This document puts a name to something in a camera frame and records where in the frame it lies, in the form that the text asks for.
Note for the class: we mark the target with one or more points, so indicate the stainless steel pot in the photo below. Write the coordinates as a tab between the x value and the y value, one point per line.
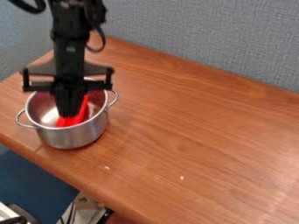
41	115

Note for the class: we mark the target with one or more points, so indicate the red rectangular block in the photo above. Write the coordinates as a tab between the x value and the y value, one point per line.
79	118

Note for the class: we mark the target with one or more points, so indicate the metal table leg frame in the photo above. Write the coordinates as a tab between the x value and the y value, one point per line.
86	211

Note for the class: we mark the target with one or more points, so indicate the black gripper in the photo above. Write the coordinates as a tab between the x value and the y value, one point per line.
67	69

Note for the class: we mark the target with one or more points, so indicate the white object at corner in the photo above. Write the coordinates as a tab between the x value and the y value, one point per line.
9	216

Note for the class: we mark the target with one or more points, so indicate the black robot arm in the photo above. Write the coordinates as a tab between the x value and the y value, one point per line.
75	18

